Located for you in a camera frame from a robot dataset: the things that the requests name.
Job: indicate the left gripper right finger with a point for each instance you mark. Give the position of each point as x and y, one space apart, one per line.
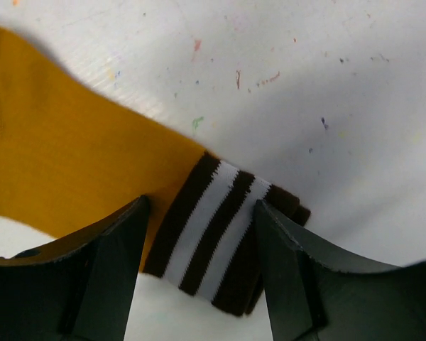
316 290

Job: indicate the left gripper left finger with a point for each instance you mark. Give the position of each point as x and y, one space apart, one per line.
78 287

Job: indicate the mustard yellow sock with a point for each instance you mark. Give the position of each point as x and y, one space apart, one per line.
70 157

